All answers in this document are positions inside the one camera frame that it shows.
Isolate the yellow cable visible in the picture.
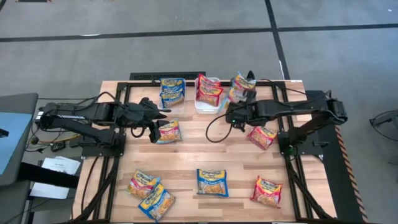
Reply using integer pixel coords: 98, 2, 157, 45
39, 133, 81, 146

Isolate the black power brick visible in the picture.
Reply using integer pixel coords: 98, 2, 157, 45
50, 140, 67, 153

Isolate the black shelf board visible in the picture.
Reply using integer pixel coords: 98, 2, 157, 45
17, 161, 80, 189

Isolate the clear plastic bin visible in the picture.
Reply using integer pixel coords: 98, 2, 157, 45
157, 77, 187, 115

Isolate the blue desk mat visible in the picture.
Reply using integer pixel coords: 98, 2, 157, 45
0, 111, 34, 175

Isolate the blue soy sauce ramen packet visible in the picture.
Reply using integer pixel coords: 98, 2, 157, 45
196, 169, 229, 198
159, 89, 186, 109
137, 182, 176, 222
160, 77, 187, 93

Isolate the white plastic bin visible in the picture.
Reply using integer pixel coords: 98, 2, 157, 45
194, 77, 222, 114

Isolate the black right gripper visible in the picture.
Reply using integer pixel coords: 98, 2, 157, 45
226, 88, 261, 125

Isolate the black hazard-striped side panel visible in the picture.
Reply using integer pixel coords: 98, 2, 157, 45
306, 90, 370, 223

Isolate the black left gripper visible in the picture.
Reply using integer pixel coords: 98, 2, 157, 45
116, 97, 170, 144

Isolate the white printed paper sheet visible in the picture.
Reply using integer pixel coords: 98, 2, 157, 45
40, 156, 81, 175

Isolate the black aluminium table frame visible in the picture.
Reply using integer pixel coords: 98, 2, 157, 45
72, 80, 338, 223

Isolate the dark grey translucent bin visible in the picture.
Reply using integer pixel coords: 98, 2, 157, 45
229, 77, 257, 108

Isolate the orange ramen packet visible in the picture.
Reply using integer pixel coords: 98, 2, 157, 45
126, 169, 161, 199

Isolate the black floor grille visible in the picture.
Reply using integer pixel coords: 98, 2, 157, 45
129, 71, 206, 82

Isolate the black looped camera cable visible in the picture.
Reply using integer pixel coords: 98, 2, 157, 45
205, 111, 238, 144

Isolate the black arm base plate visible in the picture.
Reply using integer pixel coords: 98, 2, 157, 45
277, 129, 324, 157
81, 133, 127, 157

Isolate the grey desk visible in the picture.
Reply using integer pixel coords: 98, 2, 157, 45
0, 92, 39, 187

